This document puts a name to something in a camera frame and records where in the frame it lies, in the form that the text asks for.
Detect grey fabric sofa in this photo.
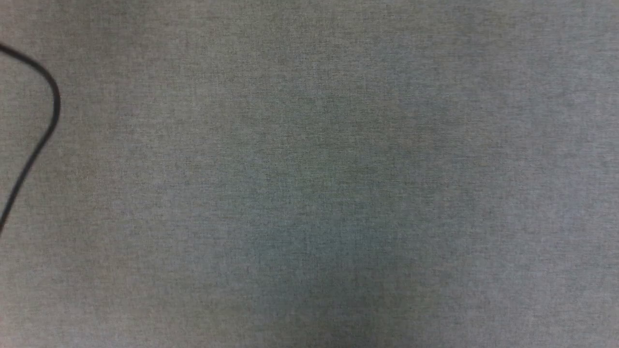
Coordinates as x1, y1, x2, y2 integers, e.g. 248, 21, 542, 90
0, 0, 619, 348

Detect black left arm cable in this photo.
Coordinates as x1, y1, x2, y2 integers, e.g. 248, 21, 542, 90
0, 43, 62, 235

